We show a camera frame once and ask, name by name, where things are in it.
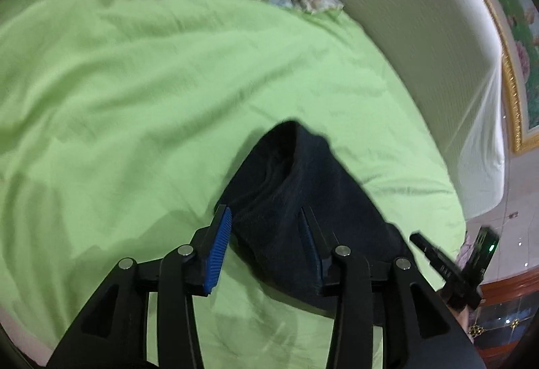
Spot brown wooden cabinet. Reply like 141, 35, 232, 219
467, 267, 539, 353

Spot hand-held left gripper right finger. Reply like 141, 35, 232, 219
297, 206, 485, 369

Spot gold framed floral painting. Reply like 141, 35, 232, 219
434, 0, 539, 156

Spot green bed sheet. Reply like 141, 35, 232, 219
0, 0, 467, 366

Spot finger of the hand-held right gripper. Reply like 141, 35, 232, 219
410, 232, 461, 284

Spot white padded headboard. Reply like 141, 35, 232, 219
336, 0, 507, 223

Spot black pants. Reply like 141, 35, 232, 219
214, 120, 417, 307

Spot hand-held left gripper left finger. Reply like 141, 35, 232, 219
45, 205, 233, 369

